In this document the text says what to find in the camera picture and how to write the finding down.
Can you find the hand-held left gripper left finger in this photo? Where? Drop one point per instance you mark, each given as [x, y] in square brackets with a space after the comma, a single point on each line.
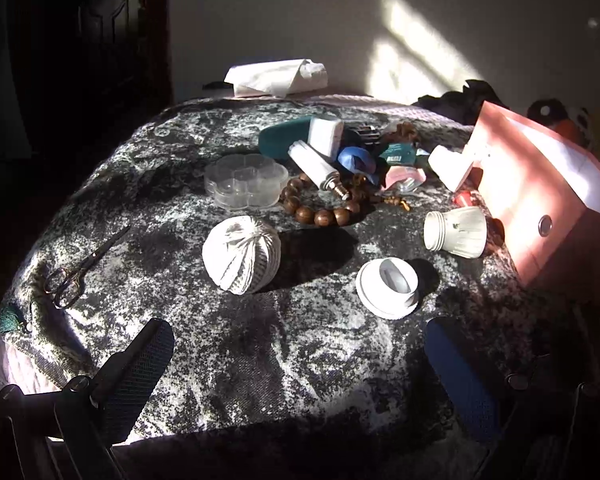
[140, 360]

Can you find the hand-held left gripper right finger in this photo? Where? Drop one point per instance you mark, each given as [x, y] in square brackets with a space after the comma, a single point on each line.
[460, 375]

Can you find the pink cardboard box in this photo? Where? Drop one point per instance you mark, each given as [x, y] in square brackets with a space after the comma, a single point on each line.
[520, 200]

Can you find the clear flower-shaped plastic box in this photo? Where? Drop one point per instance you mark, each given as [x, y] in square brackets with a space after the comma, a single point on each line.
[245, 180]

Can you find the white tube light bulb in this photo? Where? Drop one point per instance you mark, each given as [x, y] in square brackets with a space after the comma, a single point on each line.
[312, 162]

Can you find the small metal scissors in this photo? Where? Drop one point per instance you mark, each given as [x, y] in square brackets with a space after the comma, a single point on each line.
[91, 258]

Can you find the white round lid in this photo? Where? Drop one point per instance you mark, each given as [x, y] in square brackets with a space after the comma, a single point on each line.
[375, 290]

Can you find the teal tassel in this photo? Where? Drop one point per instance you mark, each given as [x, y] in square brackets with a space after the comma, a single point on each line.
[10, 320]

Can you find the white ribbed cup housing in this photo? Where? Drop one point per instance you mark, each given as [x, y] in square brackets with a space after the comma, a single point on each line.
[460, 232]

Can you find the white twine ball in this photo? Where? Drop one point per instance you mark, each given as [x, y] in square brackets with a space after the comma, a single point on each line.
[240, 255]

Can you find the white ribbed light bulb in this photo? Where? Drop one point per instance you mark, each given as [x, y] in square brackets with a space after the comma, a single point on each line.
[445, 165]

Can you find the green small bottle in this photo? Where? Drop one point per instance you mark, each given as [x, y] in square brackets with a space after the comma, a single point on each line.
[397, 152]

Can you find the teal glasses case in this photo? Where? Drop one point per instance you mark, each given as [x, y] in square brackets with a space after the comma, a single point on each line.
[280, 140]

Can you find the small white box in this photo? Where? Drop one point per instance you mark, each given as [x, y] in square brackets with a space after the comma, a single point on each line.
[325, 132]

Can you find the black cloth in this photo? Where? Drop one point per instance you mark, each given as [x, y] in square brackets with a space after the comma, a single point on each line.
[475, 97]

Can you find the panda plush toy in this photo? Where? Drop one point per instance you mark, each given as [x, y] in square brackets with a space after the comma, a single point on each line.
[550, 110]

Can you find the white tissue pack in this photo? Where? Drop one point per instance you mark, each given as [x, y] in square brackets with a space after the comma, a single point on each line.
[270, 77]

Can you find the dark wooden door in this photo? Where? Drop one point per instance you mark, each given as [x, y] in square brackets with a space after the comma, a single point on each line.
[105, 35]

